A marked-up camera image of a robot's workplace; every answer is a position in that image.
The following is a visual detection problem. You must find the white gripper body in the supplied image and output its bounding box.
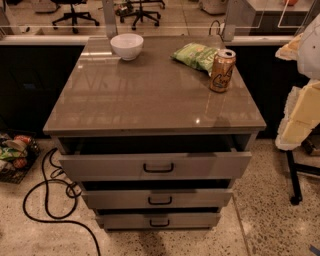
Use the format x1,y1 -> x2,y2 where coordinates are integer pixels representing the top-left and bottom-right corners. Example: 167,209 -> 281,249
274,78 -> 320,152

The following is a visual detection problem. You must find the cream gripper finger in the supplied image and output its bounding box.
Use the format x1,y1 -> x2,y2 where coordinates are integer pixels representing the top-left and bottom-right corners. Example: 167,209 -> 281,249
280,81 -> 320,145
275,33 -> 302,61

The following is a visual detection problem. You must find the orange soda can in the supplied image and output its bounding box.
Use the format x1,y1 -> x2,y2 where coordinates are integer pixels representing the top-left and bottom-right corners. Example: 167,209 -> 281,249
210,49 -> 236,93

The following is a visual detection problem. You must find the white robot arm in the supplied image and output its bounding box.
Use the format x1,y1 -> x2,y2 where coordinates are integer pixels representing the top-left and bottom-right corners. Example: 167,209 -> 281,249
275,14 -> 320,151

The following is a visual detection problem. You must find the white ceramic bowl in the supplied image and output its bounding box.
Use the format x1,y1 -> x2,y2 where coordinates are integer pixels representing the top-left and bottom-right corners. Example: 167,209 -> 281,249
110,33 -> 144,61

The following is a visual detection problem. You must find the black robot stand base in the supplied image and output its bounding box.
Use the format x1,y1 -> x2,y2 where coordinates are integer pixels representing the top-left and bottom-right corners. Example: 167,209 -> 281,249
286,151 -> 320,205

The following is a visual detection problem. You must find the green chip bag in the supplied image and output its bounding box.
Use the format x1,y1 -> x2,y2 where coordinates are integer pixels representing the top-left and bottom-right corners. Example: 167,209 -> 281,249
171,42 -> 218,75

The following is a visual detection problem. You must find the top grey drawer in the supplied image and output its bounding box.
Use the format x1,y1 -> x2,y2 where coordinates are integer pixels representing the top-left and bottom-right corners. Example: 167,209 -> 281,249
59,139 -> 252,182

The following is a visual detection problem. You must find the grey drawer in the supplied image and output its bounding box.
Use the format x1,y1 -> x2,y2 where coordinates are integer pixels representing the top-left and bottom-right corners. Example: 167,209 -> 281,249
59,139 -> 252,182
82,179 -> 232,210
96,208 -> 221,231

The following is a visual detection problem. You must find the grey drawer cabinet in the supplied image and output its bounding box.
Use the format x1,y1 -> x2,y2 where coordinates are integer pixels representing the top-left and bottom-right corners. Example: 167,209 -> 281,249
42,35 -> 268,232

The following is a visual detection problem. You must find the bottom grey drawer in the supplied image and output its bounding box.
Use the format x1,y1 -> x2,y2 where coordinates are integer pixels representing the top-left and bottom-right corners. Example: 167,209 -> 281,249
96,208 -> 221,231

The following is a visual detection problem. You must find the middle grey drawer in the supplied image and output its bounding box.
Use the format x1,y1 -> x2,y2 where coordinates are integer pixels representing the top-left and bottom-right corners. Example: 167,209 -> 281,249
82,179 -> 232,210

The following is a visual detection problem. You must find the black office chair left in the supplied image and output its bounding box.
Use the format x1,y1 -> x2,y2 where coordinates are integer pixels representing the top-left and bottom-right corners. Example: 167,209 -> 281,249
51,0 -> 100,34

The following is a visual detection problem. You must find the glass barrier with metal posts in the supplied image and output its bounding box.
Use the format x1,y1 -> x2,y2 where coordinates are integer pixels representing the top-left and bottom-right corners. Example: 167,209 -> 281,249
1,0 -> 319,45

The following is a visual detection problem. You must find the black basket of snacks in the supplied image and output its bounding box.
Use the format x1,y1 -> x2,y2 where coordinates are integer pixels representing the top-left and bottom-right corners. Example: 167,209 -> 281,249
0,129 -> 41,184

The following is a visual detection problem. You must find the black floor cable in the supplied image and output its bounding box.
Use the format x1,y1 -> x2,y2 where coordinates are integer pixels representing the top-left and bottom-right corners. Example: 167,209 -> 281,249
22,147 -> 102,256

